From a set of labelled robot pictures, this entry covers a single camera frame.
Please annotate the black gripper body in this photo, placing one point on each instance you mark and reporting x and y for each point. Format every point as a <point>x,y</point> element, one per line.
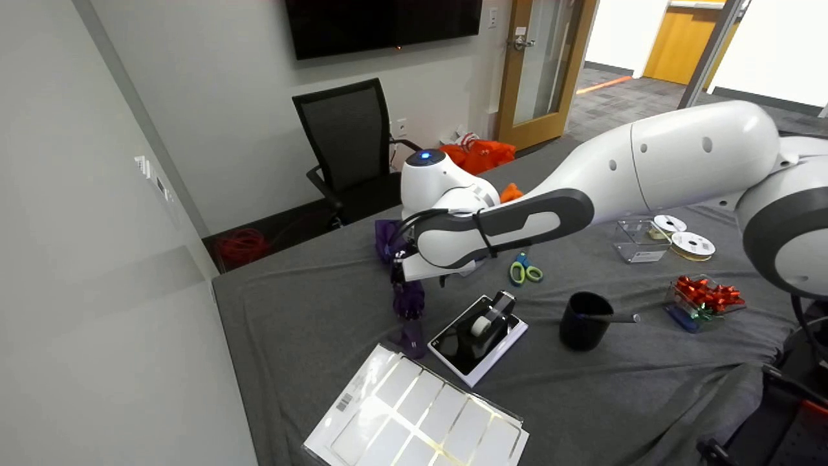
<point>414,270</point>

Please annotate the purple umbrella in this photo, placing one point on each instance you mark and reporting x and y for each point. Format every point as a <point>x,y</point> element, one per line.
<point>413,337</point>

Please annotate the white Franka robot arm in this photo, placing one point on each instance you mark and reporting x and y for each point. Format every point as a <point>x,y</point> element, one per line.
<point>688,157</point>

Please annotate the black tape dispenser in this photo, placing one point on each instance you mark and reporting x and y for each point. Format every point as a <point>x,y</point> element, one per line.
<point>481,320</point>

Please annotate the grey tablecloth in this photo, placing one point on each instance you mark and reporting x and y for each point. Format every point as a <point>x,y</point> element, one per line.
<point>326,301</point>

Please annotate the white-rimmed black tray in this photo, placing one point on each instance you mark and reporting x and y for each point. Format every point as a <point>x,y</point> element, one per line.
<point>496,350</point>

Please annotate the green and blue scissors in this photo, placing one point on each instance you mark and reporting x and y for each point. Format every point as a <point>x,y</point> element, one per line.
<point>523,270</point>

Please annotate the white sticker label sheet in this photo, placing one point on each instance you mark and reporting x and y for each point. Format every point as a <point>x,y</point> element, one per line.
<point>414,416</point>

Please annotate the small orange ribbon bundle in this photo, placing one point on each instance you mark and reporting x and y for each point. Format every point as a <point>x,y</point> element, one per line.
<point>511,193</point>

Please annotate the orange plastic bag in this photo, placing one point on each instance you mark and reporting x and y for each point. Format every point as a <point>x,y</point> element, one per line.
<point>479,157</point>

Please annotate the black mesh office chair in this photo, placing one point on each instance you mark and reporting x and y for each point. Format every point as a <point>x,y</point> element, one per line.
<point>346,139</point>

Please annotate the black cup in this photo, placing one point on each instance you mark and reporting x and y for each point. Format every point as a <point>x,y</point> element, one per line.
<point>582,326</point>

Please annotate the red object on floor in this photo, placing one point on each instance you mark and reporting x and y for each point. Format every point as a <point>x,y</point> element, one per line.
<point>241,248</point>

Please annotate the silver-capped pen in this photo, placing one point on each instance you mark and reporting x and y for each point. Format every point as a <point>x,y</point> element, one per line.
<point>621,318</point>

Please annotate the small empty clear box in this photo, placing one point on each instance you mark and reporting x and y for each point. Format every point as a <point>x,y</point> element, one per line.
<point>639,248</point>

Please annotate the wooden door with glass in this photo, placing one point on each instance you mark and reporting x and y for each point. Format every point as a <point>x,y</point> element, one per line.
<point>547,60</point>

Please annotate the white ribbon spool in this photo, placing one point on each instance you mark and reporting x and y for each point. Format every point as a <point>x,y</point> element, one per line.
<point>668,227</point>
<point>695,245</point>

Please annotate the orange wooden door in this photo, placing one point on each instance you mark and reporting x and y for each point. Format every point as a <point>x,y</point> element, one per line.
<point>682,43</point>

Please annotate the black wall television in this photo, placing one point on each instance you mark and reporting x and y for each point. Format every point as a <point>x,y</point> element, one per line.
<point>378,21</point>

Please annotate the white wall thermostat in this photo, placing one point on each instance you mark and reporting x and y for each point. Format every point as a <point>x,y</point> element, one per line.
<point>152,171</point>

